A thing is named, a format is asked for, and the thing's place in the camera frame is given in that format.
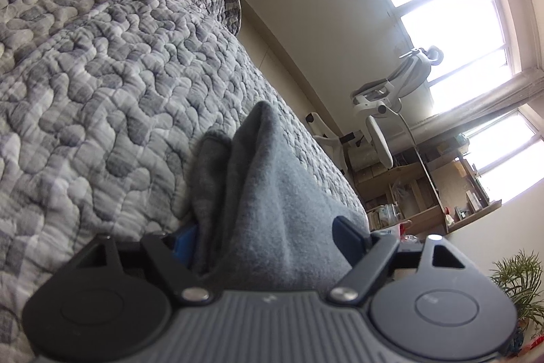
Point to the grey curtain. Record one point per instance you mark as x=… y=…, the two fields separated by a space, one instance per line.
x=488 y=99

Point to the grey printed t-shirt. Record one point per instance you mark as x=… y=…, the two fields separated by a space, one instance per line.
x=276 y=197

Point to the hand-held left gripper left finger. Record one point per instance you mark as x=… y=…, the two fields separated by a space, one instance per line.
x=185 y=244

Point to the white office chair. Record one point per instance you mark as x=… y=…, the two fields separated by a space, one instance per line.
x=408 y=69

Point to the grey quilted blanket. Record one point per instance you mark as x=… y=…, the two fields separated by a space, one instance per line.
x=106 y=91

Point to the potted green plant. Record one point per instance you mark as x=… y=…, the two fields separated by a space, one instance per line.
x=514 y=273

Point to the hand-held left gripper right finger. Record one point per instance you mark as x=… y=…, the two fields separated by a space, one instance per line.
x=349 y=236

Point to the wooden shelf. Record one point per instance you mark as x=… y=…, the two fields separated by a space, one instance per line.
x=425 y=210

